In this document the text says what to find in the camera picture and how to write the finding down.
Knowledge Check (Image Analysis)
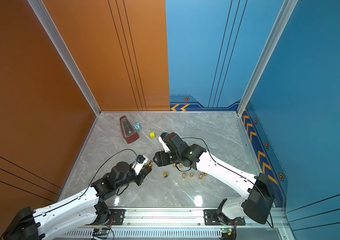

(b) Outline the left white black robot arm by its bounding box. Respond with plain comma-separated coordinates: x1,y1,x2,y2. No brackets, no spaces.
0,160,152,240

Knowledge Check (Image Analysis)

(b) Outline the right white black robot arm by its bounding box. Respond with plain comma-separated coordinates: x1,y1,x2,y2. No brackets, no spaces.
153,144,275,225

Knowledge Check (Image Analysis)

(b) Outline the dark red metronome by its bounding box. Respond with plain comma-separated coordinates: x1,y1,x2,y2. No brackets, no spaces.
120,116,139,144

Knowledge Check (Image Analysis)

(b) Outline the small blue owl toy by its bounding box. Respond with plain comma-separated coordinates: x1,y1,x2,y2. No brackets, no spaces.
133,123,142,132

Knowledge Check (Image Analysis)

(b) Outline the left green circuit board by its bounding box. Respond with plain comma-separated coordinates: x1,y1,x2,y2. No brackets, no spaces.
91,228,114,240

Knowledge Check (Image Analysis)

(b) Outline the green circuit board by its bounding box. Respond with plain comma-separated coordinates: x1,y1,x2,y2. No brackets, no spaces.
91,228,114,240
220,228,237,240

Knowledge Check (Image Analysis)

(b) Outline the right green circuit board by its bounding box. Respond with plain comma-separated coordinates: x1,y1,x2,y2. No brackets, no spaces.
220,228,237,240

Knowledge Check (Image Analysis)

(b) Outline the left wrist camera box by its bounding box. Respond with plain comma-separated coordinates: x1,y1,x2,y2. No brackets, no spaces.
131,155,148,176

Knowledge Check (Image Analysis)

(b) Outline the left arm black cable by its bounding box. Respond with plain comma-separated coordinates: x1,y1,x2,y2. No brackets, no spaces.
79,148,138,199

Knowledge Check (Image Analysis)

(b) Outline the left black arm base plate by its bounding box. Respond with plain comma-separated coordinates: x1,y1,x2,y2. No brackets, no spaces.
95,209,126,226

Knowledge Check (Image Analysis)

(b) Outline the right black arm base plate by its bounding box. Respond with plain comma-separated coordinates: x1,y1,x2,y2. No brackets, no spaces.
204,209,246,226

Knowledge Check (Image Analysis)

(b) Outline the aluminium front rail frame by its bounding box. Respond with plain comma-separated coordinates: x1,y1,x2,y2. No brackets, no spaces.
53,208,295,240

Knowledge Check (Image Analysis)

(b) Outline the left aluminium corner post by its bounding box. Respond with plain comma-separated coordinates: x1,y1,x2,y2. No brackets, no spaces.
28,0,102,116

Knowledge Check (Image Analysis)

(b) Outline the aluminium corner post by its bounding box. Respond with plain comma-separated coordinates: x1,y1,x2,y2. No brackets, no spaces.
237,0,298,117
28,0,102,116

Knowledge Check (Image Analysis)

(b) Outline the right aluminium corner post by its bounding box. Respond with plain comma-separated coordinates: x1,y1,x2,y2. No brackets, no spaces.
237,0,298,117

